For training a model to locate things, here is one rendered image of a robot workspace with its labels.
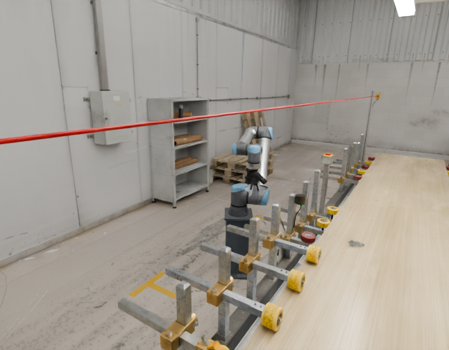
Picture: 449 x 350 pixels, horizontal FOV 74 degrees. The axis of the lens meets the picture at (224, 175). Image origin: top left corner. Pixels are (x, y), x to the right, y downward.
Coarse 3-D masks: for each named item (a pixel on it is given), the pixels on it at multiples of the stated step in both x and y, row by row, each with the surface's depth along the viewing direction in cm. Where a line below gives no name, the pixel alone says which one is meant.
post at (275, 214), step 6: (276, 204) 155; (276, 210) 155; (276, 216) 156; (276, 222) 157; (276, 228) 158; (276, 234) 159; (270, 252) 163; (276, 252) 164; (270, 258) 164; (276, 258) 165; (270, 264) 165
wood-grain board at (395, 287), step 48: (384, 192) 249; (432, 192) 251; (336, 240) 169; (384, 240) 170; (432, 240) 171; (288, 288) 128; (336, 288) 128; (384, 288) 129; (432, 288) 129; (288, 336) 103; (336, 336) 103; (384, 336) 104; (432, 336) 104
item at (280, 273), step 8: (200, 248) 151; (208, 248) 148; (216, 248) 147; (232, 256) 140; (240, 256) 140; (256, 264) 134; (264, 264) 134; (264, 272) 133; (272, 272) 130; (280, 272) 128; (288, 272) 129
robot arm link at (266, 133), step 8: (264, 128) 278; (272, 128) 279; (264, 136) 276; (272, 136) 277; (264, 144) 275; (264, 152) 273; (264, 160) 271; (264, 168) 270; (264, 176) 269; (264, 184) 267; (248, 192) 264; (256, 192) 263; (264, 192) 262; (248, 200) 264; (256, 200) 263; (264, 200) 261
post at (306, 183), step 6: (306, 180) 198; (306, 186) 196; (306, 192) 197; (306, 198) 198; (306, 204) 199; (300, 210) 202; (306, 210) 202; (300, 216) 203; (306, 216) 204; (300, 234) 206
